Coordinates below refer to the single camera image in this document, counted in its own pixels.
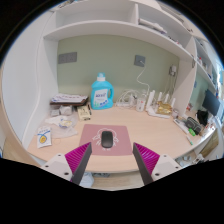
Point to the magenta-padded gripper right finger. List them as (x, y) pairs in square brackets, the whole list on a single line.
[(147, 156)]

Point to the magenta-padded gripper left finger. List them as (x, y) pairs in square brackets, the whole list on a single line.
[(77, 156)]

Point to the black computer mouse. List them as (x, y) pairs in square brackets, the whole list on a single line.
[(107, 139)]

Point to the pink printed mouse pad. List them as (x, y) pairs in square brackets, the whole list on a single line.
[(90, 133)]

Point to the clear plastic bag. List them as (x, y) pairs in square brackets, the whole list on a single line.
[(63, 128)]

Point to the white sachet with yellow print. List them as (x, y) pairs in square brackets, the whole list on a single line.
[(44, 137)]

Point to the yellow small box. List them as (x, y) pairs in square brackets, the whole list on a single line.
[(84, 113)]

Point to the white green tube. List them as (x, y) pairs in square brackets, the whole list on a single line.
[(189, 140)]

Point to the white remote control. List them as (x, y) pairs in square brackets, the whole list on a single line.
[(180, 126)]

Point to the white router with antennas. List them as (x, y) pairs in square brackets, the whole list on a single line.
[(151, 110)]

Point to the green pack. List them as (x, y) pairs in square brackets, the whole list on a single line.
[(192, 132)]

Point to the small round jar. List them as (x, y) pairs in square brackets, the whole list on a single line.
[(175, 113)]

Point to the clear plastic bottle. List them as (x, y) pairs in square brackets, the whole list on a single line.
[(140, 105)]

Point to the grey zip pouch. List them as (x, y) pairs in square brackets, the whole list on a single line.
[(193, 125)]

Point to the flat printed box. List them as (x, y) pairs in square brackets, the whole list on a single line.
[(68, 99)]

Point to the blue detergent bottle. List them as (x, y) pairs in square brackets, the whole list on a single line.
[(101, 95)]

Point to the black bag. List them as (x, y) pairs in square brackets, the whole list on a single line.
[(202, 117)]

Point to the black monitor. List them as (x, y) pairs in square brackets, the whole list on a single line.
[(211, 102)]

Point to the white shelf unit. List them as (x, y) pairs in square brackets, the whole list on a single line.
[(110, 28)]

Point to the white wall charger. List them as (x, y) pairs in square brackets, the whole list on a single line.
[(173, 70)]

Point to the grey wall socket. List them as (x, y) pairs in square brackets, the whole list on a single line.
[(138, 60)]

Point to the grey wall plate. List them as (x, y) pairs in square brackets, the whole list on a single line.
[(67, 57)]

